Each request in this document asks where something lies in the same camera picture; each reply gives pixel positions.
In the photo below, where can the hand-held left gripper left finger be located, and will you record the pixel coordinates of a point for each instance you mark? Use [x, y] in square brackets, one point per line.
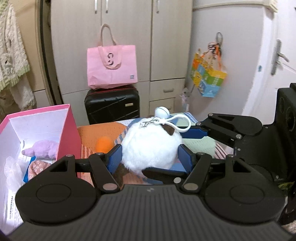
[114, 157]

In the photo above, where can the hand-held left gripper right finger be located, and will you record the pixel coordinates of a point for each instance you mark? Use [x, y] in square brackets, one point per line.
[185, 158]

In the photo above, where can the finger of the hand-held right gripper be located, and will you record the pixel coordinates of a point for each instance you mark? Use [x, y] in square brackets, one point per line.
[161, 177]
[196, 134]

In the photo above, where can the white round plush toy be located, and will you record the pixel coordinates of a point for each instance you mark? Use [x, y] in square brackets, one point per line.
[150, 148]

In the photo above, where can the pink cardboard box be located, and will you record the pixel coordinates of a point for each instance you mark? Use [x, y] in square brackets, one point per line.
[69, 139]

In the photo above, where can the purple plush toy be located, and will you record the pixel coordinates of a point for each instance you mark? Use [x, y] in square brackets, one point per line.
[44, 149]

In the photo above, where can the pink floral cloth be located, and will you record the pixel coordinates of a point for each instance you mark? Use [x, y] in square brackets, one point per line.
[38, 168]

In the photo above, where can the orange fuzzy ball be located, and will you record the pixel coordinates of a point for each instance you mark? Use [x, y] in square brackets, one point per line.
[104, 143]

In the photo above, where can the patchwork tablecloth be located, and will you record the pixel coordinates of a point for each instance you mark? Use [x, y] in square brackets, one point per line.
[92, 132]

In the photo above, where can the small hanging plush toy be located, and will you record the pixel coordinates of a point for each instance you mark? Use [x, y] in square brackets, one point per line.
[185, 95]

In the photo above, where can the white door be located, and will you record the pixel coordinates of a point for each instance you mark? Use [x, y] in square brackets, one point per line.
[266, 97]

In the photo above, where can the black suitcase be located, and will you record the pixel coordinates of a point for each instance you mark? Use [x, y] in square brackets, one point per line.
[108, 109]

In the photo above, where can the colourful gift bag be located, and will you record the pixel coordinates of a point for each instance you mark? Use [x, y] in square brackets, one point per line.
[208, 78]

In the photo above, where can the pink tote bag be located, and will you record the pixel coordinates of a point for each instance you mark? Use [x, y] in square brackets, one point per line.
[111, 76]

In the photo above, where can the hanging key rings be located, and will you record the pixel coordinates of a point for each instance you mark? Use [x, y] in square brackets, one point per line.
[216, 45]

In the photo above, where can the beige wardrobe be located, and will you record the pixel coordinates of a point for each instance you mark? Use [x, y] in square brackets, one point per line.
[166, 46]

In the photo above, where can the printed paper sheet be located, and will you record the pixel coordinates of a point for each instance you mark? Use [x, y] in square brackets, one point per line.
[12, 208]

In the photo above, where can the white green fluffy cardigan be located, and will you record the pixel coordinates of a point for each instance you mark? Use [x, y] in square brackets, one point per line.
[11, 58]

